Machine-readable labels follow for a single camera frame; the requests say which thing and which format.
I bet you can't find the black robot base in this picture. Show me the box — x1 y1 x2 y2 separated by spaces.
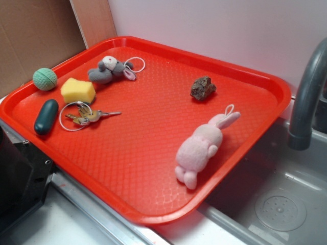
1 129 55 234

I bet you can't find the green textured ball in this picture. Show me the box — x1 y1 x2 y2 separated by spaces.
32 68 58 91

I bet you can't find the red plastic tray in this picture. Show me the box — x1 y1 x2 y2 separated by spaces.
1 37 291 225

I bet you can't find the pink plush bunny toy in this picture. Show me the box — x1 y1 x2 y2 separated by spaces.
175 104 241 190

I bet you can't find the brown rock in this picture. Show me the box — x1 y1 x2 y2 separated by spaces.
190 76 217 101

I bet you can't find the grey plush bunny toy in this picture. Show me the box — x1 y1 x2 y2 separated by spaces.
87 56 146 84

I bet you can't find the yellow sponge block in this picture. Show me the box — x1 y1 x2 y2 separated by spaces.
60 78 96 104

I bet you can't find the dark green oval capsule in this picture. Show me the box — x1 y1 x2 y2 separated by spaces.
34 99 59 135

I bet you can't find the grey plastic sink basin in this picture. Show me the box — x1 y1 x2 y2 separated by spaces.
200 120 326 244

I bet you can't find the grey toy faucet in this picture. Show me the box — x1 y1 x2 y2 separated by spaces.
287 39 326 151

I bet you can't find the brown cardboard panel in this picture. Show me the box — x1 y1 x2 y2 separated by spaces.
1 1 86 97

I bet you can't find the bunch of keys on ring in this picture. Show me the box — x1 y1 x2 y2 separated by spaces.
59 101 122 132

